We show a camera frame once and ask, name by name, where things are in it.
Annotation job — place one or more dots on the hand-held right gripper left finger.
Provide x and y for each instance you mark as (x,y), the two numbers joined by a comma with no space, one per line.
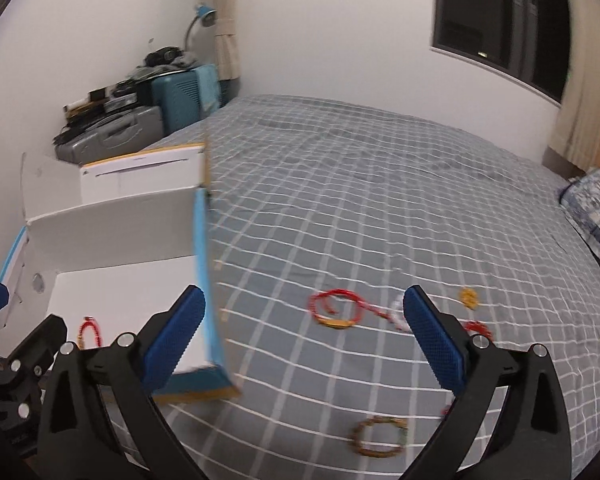
(175,342)

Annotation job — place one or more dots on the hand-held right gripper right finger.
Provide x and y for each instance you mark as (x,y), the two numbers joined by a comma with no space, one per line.
(435,340)

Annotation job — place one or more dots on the white cardboard box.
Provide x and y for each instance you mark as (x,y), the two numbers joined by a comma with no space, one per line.
(130,240)

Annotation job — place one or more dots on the yellow bead jewelry piece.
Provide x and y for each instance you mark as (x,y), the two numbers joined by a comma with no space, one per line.
(469,297)

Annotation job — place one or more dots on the bed with grey checked sheet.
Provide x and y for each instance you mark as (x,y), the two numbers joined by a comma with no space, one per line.
(355,185)

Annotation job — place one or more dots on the dark grey hard suitcase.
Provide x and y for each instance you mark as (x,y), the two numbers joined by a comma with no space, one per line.
(80,147)

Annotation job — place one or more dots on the blue checked pillow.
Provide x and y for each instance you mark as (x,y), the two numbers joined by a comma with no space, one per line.
(595,215)

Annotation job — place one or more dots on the pile of black electronics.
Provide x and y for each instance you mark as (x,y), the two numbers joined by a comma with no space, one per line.
(100,102)

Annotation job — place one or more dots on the silver hard suitcase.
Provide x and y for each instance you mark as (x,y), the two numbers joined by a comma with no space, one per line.
(135,120)

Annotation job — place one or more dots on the teal hard suitcase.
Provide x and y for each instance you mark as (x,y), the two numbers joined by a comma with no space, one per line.
(180,100)

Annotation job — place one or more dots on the light blue cloth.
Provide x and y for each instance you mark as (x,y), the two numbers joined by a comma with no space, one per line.
(210,87)

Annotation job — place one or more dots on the dark bag pile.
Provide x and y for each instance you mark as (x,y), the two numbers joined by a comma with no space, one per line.
(165,57)

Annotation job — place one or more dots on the beige window curtain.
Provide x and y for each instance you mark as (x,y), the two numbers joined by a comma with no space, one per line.
(580,85)

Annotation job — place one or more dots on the blue desk lamp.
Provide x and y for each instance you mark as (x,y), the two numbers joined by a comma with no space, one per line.
(204,15)

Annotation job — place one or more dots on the dark window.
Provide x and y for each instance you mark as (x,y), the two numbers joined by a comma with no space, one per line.
(500,15)

